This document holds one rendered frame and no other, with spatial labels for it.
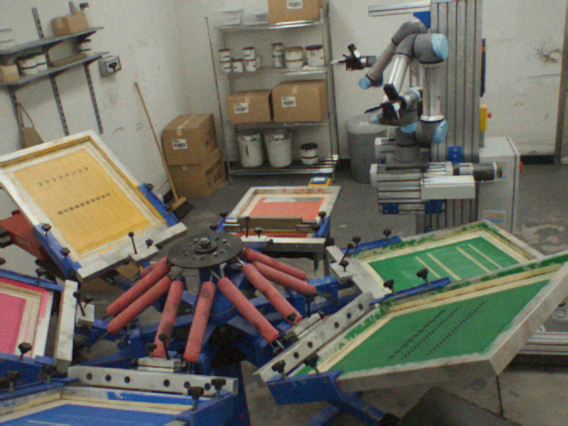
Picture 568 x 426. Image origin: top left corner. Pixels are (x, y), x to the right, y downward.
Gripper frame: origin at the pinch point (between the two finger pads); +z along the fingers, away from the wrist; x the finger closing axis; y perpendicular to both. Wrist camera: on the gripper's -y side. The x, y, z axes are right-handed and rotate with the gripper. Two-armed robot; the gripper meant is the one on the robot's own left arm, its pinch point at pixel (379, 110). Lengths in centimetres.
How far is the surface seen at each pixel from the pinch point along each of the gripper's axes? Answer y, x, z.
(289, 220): 55, 64, -3
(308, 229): 61, 56, -6
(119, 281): 60, 122, 68
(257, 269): 43, 26, 69
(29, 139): -2, 280, 1
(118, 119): 12, 333, -119
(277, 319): 72, 30, 60
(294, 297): 61, 20, 58
